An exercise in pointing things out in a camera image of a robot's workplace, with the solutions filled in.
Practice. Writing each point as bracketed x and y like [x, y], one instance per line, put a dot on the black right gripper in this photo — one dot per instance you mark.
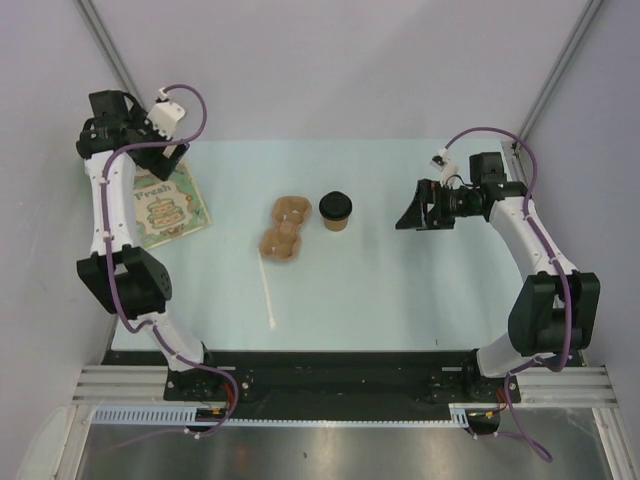
[417, 215]

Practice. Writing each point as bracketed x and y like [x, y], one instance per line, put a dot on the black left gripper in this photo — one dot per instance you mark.
[160, 165]

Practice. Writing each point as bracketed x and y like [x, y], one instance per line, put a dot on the green illustrated paper bag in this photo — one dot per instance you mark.
[167, 210]

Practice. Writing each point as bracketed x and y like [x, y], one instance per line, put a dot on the black plastic cup lid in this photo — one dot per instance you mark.
[335, 206]

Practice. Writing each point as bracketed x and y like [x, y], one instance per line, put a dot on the brown paper coffee cup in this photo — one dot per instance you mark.
[335, 225]

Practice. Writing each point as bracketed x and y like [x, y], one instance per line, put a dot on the brown cardboard cup carrier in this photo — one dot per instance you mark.
[282, 241]

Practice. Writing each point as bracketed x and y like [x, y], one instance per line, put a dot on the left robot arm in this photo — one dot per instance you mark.
[119, 139]

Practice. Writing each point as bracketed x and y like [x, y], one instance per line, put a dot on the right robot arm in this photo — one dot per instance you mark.
[554, 313]

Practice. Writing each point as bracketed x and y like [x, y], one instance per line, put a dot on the white paper-wrapped straw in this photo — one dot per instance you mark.
[266, 292]

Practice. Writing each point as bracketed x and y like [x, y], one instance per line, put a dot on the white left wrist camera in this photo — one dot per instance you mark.
[165, 115]

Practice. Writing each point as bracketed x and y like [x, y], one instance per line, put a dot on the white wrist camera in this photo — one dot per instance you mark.
[165, 115]
[448, 169]

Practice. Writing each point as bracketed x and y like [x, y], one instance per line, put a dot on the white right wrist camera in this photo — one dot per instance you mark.
[448, 169]

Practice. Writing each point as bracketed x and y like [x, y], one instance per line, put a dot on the aluminium frame post right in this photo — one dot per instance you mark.
[577, 36]

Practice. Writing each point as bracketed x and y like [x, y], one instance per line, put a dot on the aluminium frame post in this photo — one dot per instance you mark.
[104, 41]
[577, 36]

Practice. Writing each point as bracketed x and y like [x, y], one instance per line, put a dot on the aluminium frame post left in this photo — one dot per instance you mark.
[104, 41]

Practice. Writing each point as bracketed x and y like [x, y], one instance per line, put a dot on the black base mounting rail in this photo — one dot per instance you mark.
[338, 386]

